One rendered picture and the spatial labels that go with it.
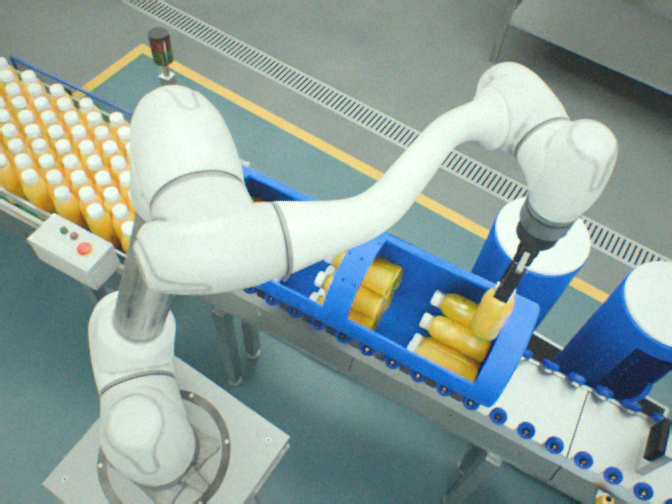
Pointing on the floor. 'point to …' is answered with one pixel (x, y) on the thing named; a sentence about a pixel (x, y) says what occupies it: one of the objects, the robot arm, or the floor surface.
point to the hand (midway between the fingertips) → (508, 282)
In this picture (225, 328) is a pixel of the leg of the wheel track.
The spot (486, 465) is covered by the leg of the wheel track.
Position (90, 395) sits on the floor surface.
